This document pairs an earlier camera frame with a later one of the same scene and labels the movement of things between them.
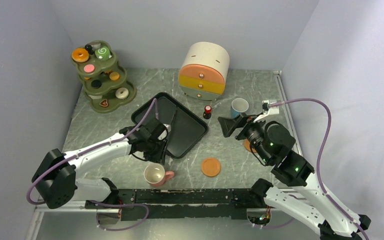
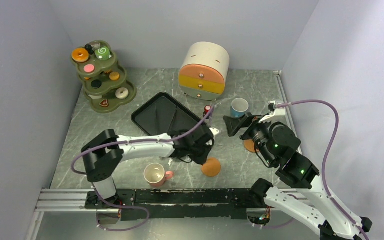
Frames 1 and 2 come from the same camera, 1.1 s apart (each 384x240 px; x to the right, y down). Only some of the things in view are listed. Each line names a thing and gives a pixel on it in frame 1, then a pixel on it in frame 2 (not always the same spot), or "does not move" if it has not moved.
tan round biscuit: [114, 76] does not move
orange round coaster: [210, 167] does not move
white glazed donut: [122, 93] does not move
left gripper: [160, 156] to [202, 159]
